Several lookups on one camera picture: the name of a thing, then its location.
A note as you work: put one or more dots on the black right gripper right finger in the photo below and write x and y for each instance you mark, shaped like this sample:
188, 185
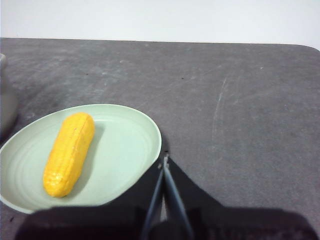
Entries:
212, 222

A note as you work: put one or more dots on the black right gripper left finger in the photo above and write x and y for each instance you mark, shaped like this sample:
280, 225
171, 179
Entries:
120, 222

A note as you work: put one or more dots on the pale green round plate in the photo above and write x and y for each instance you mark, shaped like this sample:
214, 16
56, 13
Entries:
120, 150

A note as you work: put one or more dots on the pale green electric steamer pot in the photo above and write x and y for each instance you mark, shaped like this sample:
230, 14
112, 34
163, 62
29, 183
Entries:
7, 105

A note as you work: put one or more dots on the yellow corn cob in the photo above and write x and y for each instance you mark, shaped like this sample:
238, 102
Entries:
68, 155

